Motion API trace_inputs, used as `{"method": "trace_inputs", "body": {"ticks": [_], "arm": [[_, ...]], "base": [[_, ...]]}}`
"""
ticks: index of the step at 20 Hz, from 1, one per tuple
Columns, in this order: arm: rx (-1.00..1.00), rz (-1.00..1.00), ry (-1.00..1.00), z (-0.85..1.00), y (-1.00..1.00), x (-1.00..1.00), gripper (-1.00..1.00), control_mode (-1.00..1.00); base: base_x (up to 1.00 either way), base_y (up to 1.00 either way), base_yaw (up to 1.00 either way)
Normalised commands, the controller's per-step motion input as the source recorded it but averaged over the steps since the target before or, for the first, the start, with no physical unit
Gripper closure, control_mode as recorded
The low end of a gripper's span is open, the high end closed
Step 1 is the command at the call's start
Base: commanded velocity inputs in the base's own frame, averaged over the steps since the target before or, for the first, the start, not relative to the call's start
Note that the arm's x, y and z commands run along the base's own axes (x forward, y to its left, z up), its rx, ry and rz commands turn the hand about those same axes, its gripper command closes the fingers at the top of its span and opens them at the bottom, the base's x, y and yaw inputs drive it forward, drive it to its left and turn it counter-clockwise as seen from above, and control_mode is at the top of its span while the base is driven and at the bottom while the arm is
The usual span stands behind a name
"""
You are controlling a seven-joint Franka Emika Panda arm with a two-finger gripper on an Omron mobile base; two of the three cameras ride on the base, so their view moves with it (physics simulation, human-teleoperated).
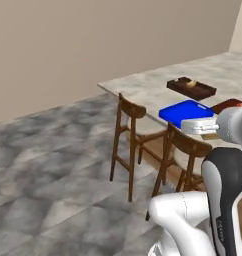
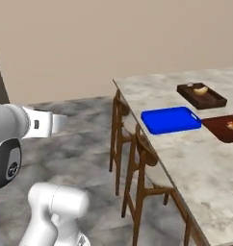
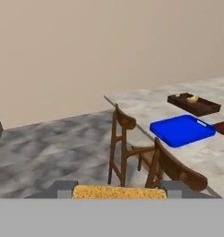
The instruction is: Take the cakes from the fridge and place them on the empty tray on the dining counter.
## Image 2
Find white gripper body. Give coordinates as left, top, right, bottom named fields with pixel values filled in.
left=51, top=111, right=68, bottom=136

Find blue tray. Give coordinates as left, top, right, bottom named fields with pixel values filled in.
left=140, top=106, right=203, bottom=135

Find marble dining counter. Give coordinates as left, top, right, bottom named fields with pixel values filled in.
left=112, top=66, right=233, bottom=246

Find dark brown rectangular tray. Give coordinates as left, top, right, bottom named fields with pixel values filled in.
left=176, top=82, right=228, bottom=111

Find reddish brown tray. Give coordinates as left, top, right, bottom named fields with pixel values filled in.
left=201, top=113, right=233, bottom=144

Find wooden bar stool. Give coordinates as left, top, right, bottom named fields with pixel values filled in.
left=120, top=112, right=193, bottom=246
left=109, top=88, right=134, bottom=197

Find pale bread roll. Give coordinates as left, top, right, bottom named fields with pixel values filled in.
left=193, top=86, right=209, bottom=96

